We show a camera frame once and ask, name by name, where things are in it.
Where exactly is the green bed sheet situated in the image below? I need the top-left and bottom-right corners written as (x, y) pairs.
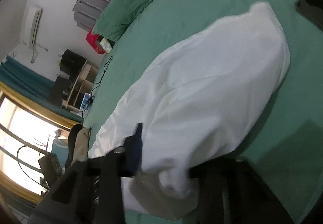
top-left (85, 0), bottom-right (322, 223)

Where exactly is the beige garment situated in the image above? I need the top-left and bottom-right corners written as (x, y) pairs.
top-left (71, 127), bottom-right (91, 165)

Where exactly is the black speaker box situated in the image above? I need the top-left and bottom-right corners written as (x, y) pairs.
top-left (60, 49), bottom-right (86, 75)

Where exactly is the wooden desk shelf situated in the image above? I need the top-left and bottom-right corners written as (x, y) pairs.
top-left (61, 61), bottom-right (99, 114)

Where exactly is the white hooded sweatshirt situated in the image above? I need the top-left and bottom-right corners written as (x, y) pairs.
top-left (88, 2), bottom-right (290, 220)

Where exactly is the white wall air conditioner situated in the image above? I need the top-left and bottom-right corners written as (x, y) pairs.
top-left (28, 7), bottom-right (43, 49)

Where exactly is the teal curtain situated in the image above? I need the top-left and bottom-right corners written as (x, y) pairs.
top-left (1, 56), bottom-right (82, 123)

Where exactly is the tablet with white packet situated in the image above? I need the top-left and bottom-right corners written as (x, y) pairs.
top-left (99, 38), bottom-right (112, 54)

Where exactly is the black charger with cable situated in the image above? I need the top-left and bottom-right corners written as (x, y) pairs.
top-left (85, 55), bottom-right (114, 111)

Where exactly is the green pillow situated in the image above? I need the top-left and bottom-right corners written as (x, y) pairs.
top-left (92, 0), bottom-right (152, 42)

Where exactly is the white blue power strip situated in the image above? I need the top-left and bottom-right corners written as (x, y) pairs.
top-left (80, 93), bottom-right (94, 113)

